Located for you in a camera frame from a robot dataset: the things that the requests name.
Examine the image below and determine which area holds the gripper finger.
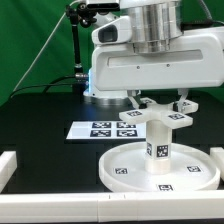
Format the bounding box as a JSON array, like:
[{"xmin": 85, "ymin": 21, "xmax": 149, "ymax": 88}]
[
  {"xmin": 127, "ymin": 90, "xmax": 146, "ymax": 109},
  {"xmin": 173, "ymin": 88, "xmax": 189, "ymax": 112}
]

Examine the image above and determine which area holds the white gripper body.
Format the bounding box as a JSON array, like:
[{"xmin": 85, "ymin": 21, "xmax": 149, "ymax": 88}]
[{"xmin": 91, "ymin": 27, "xmax": 224, "ymax": 91}]

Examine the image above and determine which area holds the white cross-shaped table base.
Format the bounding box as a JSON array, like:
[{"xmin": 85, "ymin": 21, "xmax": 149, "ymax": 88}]
[{"xmin": 119, "ymin": 100, "xmax": 198, "ymax": 129}]

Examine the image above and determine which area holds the white round table top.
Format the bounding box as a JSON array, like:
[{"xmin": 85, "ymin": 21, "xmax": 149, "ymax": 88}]
[{"xmin": 99, "ymin": 142, "xmax": 220, "ymax": 192}]

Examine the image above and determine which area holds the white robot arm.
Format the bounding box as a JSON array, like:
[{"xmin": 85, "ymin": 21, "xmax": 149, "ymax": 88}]
[{"xmin": 85, "ymin": 0, "xmax": 224, "ymax": 104}]

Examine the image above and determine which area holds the white marker sheet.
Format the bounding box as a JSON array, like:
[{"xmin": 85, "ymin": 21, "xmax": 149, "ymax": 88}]
[{"xmin": 66, "ymin": 121, "xmax": 146, "ymax": 140}]

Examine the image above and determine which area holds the white front fence bar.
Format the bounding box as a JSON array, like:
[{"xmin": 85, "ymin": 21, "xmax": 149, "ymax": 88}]
[{"xmin": 0, "ymin": 190, "xmax": 224, "ymax": 223}]

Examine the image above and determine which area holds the white left fence block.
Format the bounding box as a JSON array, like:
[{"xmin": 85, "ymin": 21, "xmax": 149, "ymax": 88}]
[{"xmin": 0, "ymin": 151, "xmax": 17, "ymax": 193}]

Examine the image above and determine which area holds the black cable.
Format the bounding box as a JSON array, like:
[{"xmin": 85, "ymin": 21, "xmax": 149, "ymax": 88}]
[{"xmin": 9, "ymin": 75, "xmax": 88, "ymax": 98}]

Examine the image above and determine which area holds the black camera stand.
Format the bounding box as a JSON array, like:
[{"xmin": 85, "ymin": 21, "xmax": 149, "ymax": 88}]
[{"xmin": 65, "ymin": 2, "xmax": 96, "ymax": 92}]

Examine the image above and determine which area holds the white cable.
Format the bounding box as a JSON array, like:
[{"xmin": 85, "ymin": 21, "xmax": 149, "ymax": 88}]
[{"xmin": 11, "ymin": 0, "xmax": 88, "ymax": 94}]

